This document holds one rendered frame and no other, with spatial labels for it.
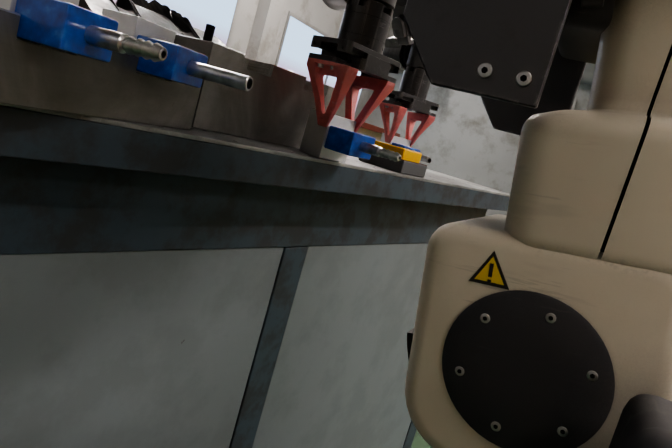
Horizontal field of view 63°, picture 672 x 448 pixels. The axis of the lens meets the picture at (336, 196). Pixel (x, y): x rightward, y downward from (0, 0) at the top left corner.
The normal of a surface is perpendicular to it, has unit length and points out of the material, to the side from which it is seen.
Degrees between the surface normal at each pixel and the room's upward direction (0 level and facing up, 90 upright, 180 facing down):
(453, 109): 90
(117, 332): 90
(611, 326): 90
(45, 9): 90
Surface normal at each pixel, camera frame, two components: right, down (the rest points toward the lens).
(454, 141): -0.42, 0.00
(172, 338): 0.77, 0.29
